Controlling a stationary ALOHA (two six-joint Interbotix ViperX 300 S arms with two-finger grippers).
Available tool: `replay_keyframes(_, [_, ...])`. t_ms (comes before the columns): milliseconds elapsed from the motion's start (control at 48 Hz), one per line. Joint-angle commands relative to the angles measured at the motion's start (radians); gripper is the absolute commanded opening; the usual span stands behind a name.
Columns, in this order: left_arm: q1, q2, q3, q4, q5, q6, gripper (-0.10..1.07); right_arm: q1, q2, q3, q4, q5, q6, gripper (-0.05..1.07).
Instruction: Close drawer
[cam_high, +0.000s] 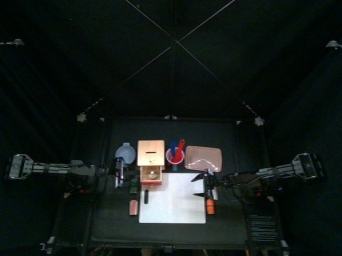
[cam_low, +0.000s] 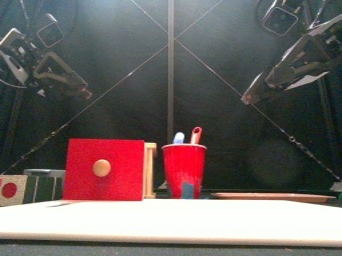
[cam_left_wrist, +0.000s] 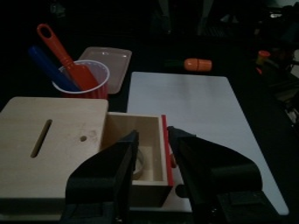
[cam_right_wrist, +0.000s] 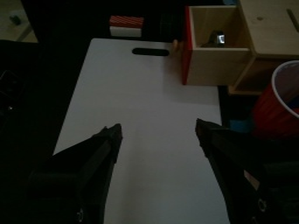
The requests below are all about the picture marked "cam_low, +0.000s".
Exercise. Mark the red drawer with wooden knob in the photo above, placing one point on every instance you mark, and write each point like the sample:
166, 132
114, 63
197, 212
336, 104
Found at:
115, 166

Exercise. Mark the wooden drawer cabinet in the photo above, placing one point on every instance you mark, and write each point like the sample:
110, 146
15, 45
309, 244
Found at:
150, 173

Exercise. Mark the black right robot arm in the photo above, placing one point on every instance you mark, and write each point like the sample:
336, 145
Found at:
332, 10

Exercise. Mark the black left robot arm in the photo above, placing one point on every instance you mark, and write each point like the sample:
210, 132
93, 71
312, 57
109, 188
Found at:
7, 71

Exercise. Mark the red toy utensil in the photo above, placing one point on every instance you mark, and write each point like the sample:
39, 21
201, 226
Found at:
197, 135

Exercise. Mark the blue toy utensil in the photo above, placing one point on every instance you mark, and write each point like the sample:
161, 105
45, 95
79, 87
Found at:
178, 138

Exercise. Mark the green striped block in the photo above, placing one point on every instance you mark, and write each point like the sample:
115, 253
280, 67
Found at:
45, 189

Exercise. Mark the orange eraser left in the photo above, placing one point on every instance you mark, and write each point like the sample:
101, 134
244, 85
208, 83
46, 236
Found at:
10, 190

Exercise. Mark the red plastic cup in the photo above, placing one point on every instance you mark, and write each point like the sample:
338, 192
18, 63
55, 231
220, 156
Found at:
184, 166

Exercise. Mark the pink square tray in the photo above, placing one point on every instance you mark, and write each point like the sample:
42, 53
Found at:
276, 196

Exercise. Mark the white cutting board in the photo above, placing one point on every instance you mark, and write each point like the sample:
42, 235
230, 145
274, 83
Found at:
178, 221

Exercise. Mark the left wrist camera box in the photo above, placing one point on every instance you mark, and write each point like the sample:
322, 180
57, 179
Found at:
50, 33

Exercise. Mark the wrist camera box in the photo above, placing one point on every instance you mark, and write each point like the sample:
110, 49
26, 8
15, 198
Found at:
50, 33
280, 20

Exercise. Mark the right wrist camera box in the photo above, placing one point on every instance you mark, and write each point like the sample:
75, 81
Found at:
280, 20

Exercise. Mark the grey vertical frame pole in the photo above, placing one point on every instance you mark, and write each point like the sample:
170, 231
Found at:
171, 66

